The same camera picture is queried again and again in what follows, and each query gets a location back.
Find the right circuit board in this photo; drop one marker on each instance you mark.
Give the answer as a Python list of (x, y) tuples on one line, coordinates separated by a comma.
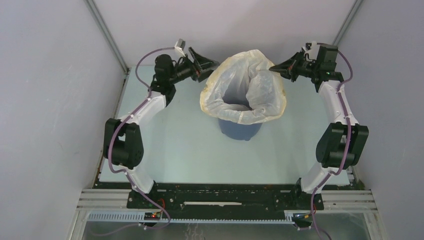
[(302, 217)]

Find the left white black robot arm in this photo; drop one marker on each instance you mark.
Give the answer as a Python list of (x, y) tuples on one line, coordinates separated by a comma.
[(122, 143)]

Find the left circuit board with leds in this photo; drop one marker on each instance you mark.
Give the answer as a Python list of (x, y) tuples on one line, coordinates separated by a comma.
[(152, 216)]

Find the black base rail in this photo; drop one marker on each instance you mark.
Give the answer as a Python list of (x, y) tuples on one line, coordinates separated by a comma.
[(233, 202)]

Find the blue plastic trash bin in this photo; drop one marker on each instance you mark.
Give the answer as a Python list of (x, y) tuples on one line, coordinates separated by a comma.
[(240, 132)]

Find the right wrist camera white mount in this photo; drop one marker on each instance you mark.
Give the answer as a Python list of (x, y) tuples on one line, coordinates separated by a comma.
[(311, 50)]

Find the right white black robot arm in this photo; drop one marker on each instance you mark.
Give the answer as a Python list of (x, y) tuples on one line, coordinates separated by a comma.
[(342, 143)]

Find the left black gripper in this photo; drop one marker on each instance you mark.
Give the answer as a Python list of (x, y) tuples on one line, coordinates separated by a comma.
[(202, 71)]

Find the left aluminium corner profile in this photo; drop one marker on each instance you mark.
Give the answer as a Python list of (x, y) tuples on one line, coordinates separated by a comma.
[(102, 25)]

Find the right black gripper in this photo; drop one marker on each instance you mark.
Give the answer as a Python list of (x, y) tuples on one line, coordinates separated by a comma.
[(289, 68)]

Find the translucent white yellow trash bag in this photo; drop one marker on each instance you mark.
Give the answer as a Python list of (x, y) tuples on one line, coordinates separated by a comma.
[(244, 91)]

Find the aluminium corner profile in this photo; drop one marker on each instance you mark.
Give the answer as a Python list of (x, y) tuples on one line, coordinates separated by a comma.
[(350, 17), (102, 25)]

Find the right aluminium corner profile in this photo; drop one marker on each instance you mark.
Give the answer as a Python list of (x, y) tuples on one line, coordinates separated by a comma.
[(350, 17)]

